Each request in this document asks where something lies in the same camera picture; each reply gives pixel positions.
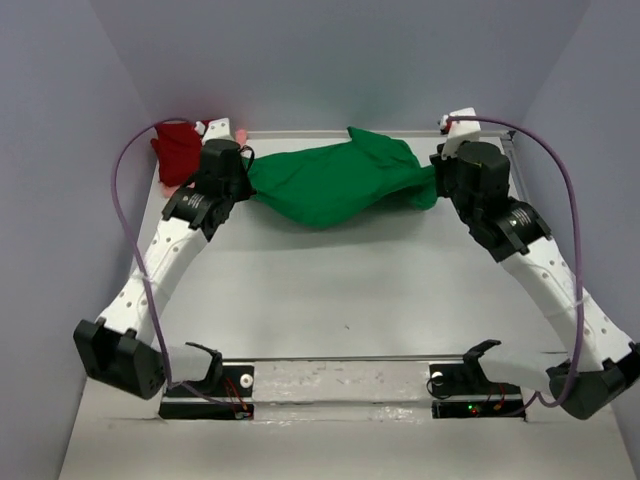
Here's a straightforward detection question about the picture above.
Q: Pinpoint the green t-shirt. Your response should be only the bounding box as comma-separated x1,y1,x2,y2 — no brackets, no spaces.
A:
249,127,437,229

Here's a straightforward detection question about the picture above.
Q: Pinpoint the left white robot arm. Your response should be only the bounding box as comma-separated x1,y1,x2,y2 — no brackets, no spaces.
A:
73,139,254,400

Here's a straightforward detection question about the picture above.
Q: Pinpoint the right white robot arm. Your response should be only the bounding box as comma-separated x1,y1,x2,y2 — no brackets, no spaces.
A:
429,141,639,420

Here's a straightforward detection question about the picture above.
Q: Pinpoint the folded pink t-shirt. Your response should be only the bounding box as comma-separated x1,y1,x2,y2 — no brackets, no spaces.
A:
158,128,250,197

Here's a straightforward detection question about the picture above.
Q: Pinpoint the folded dark red t-shirt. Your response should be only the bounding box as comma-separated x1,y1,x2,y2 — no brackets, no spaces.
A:
150,121,202,187

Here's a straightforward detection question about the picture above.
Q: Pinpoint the white front cover board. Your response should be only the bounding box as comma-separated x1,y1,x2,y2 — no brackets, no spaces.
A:
61,358,634,479

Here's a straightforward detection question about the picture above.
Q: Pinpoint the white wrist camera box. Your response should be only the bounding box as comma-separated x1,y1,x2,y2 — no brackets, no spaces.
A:
194,118,234,145
439,107,481,160

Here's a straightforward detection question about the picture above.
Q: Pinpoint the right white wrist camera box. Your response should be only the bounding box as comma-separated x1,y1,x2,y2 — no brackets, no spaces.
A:
439,107,481,160

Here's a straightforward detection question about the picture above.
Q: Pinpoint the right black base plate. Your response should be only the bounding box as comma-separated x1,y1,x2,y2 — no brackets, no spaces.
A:
425,340,526,420

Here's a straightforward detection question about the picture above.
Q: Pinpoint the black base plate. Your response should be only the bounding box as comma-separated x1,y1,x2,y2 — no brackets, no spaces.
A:
158,362,255,421
425,340,526,420

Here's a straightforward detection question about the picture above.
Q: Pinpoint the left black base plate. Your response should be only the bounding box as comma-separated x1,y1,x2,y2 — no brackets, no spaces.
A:
158,362,255,421

